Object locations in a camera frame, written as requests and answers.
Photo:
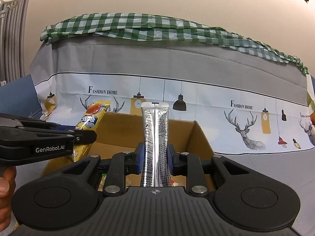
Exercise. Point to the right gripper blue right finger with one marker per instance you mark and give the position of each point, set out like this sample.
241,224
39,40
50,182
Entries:
173,160

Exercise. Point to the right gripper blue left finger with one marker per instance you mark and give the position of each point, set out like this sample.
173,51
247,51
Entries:
138,158

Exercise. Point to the silver stick sachets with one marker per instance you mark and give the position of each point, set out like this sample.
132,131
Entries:
156,171

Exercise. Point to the yellow chip packet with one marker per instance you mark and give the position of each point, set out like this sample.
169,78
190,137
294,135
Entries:
87,126

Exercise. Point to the red snack packet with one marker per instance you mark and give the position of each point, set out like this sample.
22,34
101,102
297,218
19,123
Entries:
174,184

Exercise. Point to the green label granola bag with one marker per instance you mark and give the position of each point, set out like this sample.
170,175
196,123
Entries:
102,182

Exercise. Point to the person left hand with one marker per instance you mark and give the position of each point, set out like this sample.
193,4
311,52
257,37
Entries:
7,187

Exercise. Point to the open cardboard box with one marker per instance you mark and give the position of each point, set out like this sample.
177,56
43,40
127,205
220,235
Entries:
122,132

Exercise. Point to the blue sofa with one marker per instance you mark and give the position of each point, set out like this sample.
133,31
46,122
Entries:
19,98

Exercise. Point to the grey printed sofa cover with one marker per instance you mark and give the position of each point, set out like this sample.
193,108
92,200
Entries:
244,104

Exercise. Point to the grey curtain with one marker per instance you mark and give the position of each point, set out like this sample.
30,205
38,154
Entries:
13,19

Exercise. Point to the green checkered cloth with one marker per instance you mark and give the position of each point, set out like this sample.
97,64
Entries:
147,27

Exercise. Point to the orange cushion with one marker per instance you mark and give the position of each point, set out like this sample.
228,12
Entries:
312,117

